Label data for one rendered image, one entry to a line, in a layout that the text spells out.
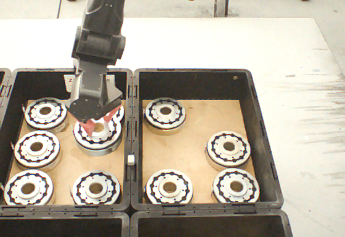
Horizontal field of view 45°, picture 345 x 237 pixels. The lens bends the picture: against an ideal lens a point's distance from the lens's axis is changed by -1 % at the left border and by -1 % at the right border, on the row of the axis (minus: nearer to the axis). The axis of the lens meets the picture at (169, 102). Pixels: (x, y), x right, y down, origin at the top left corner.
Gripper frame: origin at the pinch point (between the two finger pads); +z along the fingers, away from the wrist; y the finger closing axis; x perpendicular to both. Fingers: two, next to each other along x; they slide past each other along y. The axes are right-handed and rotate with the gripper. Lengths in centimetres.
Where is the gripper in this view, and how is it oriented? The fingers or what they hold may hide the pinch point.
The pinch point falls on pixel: (97, 125)
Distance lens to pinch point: 92.9
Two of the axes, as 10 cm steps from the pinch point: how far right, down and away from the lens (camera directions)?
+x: -7.3, -5.3, 4.3
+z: -0.4, 6.6, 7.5
